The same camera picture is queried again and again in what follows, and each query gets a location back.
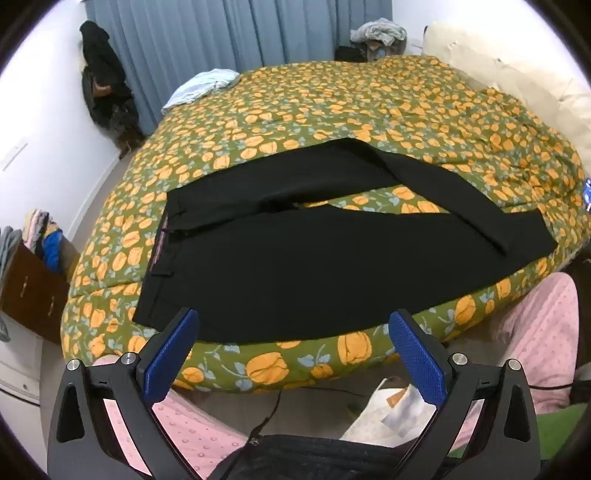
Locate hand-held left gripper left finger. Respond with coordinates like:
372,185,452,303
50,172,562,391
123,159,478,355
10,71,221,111
46,307,201,480

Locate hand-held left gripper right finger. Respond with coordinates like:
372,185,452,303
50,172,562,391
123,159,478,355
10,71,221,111
389,309,541,480

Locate black pants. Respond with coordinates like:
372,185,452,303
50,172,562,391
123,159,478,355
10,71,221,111
132,137,558,344

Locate person's left leg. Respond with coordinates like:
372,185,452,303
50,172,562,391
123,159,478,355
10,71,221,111
92,355,250,480

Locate person's leg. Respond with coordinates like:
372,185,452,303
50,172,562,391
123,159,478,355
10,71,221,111
92,355,250,480
489,272,580,414

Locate white paper bag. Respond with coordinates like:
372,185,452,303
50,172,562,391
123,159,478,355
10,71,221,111
339,376,439,448

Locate person's right leg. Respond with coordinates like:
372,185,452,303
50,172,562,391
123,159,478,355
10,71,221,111
489,272,580,414

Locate black bag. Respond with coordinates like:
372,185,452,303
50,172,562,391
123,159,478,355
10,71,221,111
222,434,416,480

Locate white cabinet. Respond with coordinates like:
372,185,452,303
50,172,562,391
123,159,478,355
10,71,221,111
0,314,61,407

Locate brown wooden cabinet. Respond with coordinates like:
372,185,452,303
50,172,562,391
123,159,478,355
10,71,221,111
0,242,81,344

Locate pile of folded clothes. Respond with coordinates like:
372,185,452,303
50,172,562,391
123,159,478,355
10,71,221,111
23,210,65,273

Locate grey cloth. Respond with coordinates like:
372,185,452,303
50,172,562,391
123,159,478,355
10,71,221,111
0,226,24,275

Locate green floral bedspread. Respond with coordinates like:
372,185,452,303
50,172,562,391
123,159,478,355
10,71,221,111
60,55,591,395

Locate light blue cloth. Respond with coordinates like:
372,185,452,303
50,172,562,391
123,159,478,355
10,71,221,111
161,69,241,110

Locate cream pillow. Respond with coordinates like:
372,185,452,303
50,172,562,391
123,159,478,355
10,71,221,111
422,21,591,139

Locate black hanging coat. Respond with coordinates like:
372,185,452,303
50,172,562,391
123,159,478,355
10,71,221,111
79,21,146,153

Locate black cloth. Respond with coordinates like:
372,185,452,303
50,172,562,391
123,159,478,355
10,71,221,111
335,45,368,63

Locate blue curtain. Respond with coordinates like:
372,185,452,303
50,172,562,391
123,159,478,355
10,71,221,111
87,0,393,134

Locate grey clothes heap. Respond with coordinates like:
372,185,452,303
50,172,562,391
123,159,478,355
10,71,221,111
350,18,408,46

